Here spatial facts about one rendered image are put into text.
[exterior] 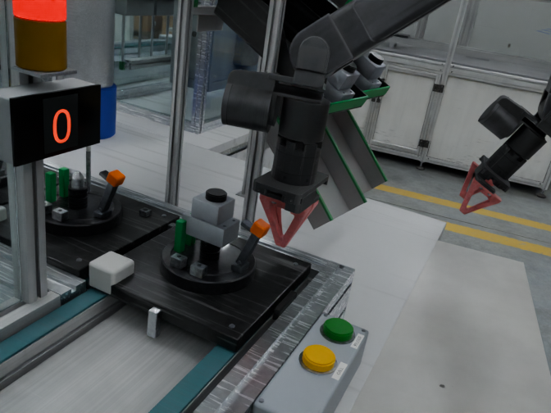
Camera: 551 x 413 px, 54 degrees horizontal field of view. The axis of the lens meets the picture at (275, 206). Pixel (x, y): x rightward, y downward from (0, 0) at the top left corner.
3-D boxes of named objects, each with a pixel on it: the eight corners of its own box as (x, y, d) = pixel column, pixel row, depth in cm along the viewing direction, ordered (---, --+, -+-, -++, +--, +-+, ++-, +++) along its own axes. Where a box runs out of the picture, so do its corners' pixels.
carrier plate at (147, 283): (309, 274, 87) (311, 262, 87) (235, 353, 67) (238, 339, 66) (186, 228, 96) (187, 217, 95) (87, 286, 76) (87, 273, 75)
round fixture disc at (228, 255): (270, 265, 84) (272, 254, 83) (224, 306, 72) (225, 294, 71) (195, 237, 89) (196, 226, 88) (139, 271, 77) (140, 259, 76)
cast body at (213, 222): (238, 238, 79) (243, 194, 76) (221, 248, 75) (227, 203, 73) (191, 220, 82) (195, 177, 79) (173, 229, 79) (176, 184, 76)
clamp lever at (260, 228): (249, 264, 78) (271, 225, 75) (242, 270, 77) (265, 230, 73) (229, 249, 79) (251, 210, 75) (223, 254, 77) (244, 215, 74)
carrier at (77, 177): (179, 225, 96) (184, 159, 91) (79, 283, 76) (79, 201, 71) (76, 188, 105) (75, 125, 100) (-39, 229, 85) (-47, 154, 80)
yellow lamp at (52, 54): (77, 69, 58) (77, 22, 56) (39, 74, 54) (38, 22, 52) (43, 60, 60) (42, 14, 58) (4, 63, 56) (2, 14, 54)
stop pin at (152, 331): (160, 334, 72) (162, 310, 70) (155, 339, 71) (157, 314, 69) (152, 330, 73) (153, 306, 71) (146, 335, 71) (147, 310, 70)
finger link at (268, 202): (250, 243, 72) (261, 179, 69) (274, 226, 79) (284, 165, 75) (296, 260, 70) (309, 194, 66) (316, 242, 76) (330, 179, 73)
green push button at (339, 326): (354, 336, 74) (357, 324, 73) (345, 351, 70) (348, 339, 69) (327, 324, 75) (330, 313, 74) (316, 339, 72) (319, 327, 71)
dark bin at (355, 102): (361, 107, 97) (385, 73, 93) (324, 115, 87) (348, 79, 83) (258, 14, 105) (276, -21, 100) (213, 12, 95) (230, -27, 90)
